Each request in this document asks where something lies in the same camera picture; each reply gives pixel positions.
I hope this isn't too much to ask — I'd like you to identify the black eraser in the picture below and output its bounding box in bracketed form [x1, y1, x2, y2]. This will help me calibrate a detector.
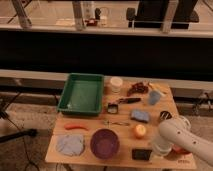
[132, 149, 151, 161]

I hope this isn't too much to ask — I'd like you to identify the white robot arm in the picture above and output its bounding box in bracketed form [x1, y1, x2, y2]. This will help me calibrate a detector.
[150, 116, 213, 166]

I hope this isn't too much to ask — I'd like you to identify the white plastic cup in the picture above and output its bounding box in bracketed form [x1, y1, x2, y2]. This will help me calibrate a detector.
[110, 77, 123, 93]

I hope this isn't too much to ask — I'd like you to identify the light blue plastic cup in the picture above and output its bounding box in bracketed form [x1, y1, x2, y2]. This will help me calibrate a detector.
[148, 90, 161, 105]

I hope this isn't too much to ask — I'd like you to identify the small black square container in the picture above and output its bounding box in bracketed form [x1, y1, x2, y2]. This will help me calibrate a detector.
[107, 103, 118, 114]

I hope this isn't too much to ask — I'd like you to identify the green plastic tray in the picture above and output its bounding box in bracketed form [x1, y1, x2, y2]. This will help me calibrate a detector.
[57, 73, 104, 116]

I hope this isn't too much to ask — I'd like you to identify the dark red grape bunch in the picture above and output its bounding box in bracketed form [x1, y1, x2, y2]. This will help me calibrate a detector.
[127, 82, 149, 96]

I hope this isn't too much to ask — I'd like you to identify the blue sponge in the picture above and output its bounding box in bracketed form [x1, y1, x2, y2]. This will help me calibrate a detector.
[131, 109, 150, 123]

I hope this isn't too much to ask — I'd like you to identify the yellow red apple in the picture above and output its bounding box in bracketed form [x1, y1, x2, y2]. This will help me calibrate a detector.
[134, 124, 146, 139]

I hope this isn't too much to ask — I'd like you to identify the orange carrot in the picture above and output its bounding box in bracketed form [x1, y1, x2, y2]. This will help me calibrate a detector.
[64, 124, 89, 131]

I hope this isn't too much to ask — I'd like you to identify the purple bowl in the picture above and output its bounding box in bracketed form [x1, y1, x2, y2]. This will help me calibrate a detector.
[90, 129, 120, 159]

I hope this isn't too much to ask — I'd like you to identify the small metal can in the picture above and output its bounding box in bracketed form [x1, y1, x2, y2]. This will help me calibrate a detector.
[159, 111, 172, 122]

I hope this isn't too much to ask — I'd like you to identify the blue folded cloth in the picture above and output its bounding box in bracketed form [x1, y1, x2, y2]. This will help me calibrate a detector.
[56, 134, 84, 156]

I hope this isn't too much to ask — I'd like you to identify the black office chair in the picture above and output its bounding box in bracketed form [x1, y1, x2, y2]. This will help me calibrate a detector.
[126, 0, 199, 29]

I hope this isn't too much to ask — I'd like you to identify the orange bowl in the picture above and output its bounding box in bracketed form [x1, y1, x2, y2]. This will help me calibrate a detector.
[172, 145, 191, 155]

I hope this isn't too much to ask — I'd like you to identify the black tripod stand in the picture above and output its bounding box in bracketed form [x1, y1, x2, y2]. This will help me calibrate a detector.
[0, 93, 38, 145]

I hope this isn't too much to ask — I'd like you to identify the black handled tool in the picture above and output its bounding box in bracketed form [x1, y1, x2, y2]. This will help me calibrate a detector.
[117, 98, 141, 104]

